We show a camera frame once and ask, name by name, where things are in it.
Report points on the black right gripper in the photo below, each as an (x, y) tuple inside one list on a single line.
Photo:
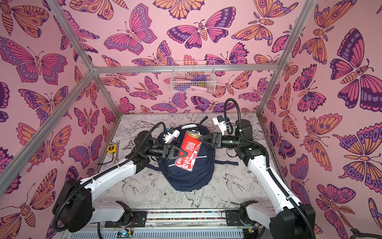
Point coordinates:
[(216, 140)]

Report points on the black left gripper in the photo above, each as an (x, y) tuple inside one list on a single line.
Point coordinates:
[(165, 153)]

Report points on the red paper pack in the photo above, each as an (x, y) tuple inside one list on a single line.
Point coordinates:
[(191, 147)]

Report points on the navy blue student backpack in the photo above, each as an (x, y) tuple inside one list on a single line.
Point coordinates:
[(185, 181)]

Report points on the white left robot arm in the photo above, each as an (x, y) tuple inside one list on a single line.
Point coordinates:
[(74, 207)]

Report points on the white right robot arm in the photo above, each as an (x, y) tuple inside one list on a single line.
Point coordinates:
[(290, 218)]

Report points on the silver wrench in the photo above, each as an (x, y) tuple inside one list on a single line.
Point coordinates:
[(116, 159)]

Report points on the yellow tape measure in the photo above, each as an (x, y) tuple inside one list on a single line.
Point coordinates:
[(112, 148)]

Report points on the green circuit board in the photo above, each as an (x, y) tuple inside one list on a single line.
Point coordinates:
[(124, 234)]

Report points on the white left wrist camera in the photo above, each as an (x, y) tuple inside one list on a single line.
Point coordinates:
[(171, 136)]

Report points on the white wire basket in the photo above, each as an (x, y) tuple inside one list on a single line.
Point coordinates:
[(194, 76)]

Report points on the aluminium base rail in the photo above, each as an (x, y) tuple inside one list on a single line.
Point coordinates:
[(177, 224)]

